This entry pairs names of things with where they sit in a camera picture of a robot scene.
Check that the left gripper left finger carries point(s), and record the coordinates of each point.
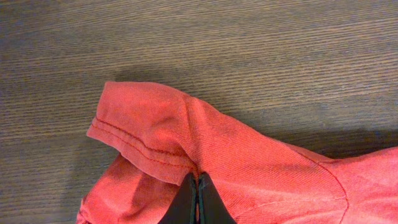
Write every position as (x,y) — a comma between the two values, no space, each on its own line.
(183,209)

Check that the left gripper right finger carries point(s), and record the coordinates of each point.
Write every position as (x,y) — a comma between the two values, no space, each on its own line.
(211,207)

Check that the red t-shirt white print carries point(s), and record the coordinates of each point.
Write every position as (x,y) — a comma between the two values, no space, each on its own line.
(163,134)

